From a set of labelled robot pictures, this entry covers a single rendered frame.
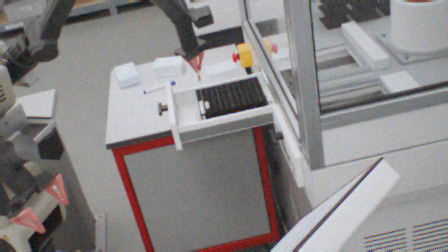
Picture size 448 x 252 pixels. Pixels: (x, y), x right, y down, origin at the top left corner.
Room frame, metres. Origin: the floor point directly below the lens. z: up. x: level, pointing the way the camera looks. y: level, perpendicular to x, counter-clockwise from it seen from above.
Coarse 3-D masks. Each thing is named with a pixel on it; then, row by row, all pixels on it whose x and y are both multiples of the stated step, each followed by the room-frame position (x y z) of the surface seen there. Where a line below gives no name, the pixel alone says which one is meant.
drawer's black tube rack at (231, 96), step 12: (228, 84) 1.73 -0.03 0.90; (240, 84) 1.71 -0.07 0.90; (252, 84) 1.70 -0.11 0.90; (204, 96) 1.68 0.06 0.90; (216, 96) 1.66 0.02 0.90; (228, 96) 1.64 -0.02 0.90; (240, 96) 1.63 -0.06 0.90; (252, 96) 1.61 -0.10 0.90; (264, 96) 1.59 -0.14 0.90; (216, 108) 1.58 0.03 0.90; (228, 108) 1.56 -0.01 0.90; (240, 108) 1.60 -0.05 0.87; (252, 108) 1.58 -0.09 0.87
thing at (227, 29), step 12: (216, 0) 2.45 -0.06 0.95; (228, 0) 2.45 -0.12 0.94; (216, 12) 2.45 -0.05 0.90; (228, 12) 2.45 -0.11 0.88; (216, 24) 2.45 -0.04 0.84; (228, 24) 2.45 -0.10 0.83; (240, 24) 2.46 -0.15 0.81; (204, 36) 2.47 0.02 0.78; (216, 36) 2.48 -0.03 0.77; (228, 36) 2.48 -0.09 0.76; (240, 36) 2.48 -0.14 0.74; (204, 48) 2.47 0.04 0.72
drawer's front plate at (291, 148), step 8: (280, 112) 1.43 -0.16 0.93; (280, 120) 1.38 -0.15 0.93; (280, 128) 1.37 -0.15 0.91; (288, 136) 1.29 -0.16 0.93; (280, 144) 1.41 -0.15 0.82; (288, 144) 1.27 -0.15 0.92; (288, 152) 1.29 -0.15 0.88; (296, 152) 1.21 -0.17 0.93; (296, 160) 1.20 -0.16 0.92; (296, 168) 1.20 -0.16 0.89; (296, 176) 1.21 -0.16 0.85; (304, 184) 1.20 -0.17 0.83
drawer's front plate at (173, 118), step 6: (168, 84) 1.76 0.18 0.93; (168, 90) 1.72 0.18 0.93; (168, 96) 1.67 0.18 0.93; (168, 102) 1.63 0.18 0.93; (174, 102) 1.71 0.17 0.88; (168, 108) 1.59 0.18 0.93; (174, 108) 1.62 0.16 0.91; (174, 114) 1.55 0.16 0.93; (174, 120) 1.51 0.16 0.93; (174, 126) 1.50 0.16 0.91; (174, 132) 1.50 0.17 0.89; (174, 138) 1.50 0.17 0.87; (180, 144) 1.50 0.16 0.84
